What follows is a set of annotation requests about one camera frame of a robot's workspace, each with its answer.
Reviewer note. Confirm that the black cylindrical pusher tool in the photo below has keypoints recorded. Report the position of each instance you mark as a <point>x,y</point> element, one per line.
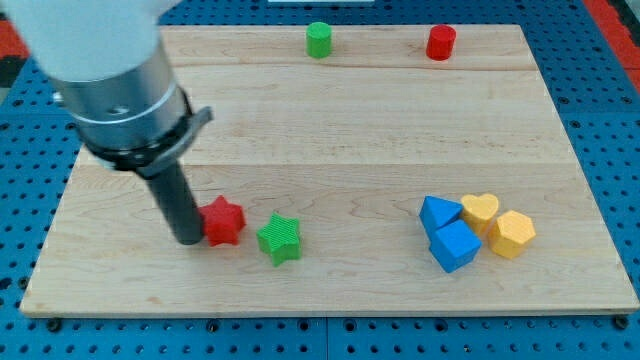
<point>174,198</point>

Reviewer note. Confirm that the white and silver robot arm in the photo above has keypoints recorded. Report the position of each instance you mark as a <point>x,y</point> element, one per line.
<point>107,63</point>

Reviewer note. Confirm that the red star block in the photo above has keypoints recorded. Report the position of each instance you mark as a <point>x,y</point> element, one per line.
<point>223,222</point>

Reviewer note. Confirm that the green star block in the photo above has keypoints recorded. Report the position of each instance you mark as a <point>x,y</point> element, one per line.
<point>280,239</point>

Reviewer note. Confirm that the light wooden board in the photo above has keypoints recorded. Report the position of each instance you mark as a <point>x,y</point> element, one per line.
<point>350,145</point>

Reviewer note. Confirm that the green cylinder block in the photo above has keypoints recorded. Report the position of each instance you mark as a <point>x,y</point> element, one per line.
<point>318,40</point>

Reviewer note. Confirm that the blue triangle block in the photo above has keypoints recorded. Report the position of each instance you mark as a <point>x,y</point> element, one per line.
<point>436,213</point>

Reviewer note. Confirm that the blue cube block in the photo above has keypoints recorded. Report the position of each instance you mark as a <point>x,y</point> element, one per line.
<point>454,245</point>

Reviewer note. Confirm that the yellow heart block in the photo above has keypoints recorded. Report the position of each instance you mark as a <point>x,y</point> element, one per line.
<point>479,212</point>

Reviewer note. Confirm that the red cylinder block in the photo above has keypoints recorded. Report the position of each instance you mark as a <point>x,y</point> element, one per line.
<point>441,42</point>

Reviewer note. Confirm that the yellow hexagon block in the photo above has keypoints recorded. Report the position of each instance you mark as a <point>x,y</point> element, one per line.
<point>511,234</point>

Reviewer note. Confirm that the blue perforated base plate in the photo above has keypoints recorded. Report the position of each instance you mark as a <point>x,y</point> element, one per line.
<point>590,78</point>

